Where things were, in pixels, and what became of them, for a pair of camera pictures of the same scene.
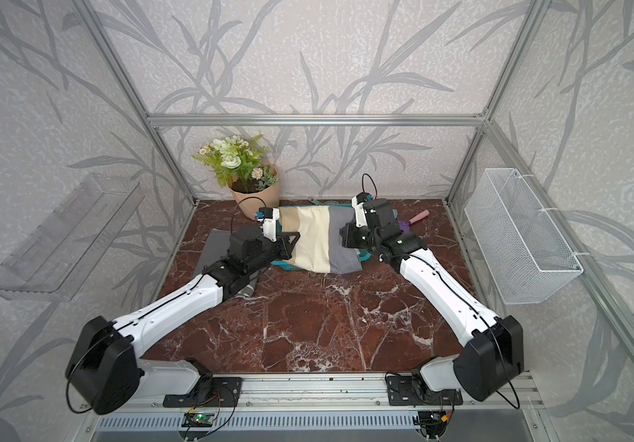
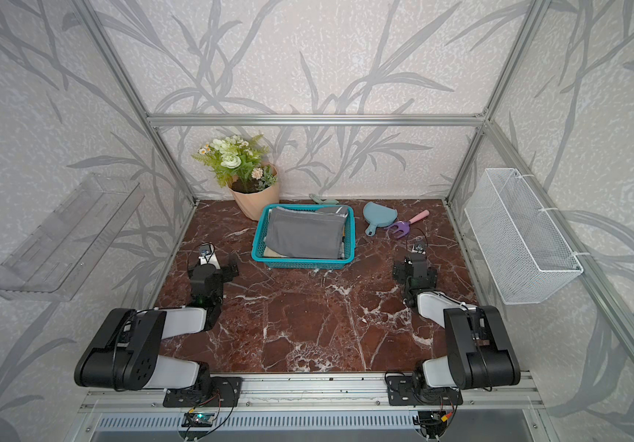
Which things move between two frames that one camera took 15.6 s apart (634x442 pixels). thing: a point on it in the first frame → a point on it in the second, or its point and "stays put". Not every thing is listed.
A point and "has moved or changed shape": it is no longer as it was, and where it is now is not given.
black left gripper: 286,247 → 227,273
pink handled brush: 420,215 stays put
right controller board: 432,423 stays put
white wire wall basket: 526,251 stays put
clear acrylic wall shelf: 56,260 stays put
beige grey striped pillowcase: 319,247 has moved or changed shape
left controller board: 197,420 stays put
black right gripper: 347,235 → 399,271
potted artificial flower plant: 238,161 stays put
